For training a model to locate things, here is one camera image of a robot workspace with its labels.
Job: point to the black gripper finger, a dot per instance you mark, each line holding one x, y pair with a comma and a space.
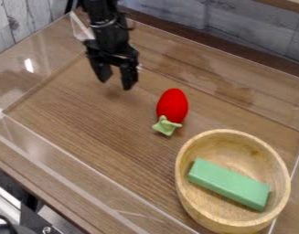
128, 70
102, 69

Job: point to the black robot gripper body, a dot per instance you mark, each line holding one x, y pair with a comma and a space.
102, 58

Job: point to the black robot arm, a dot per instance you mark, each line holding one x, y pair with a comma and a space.
110, 49

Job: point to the red plush strawberry fruit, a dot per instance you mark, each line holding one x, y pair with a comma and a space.
171, 111

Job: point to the light wooden bowl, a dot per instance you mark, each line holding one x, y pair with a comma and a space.
247, 155

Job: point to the green rectangular block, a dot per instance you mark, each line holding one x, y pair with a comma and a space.
227, 183

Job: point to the clear acrylic enclosure wall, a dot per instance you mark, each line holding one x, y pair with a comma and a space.
76, 141

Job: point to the black metal stand bracket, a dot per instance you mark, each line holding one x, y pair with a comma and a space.
31, 219

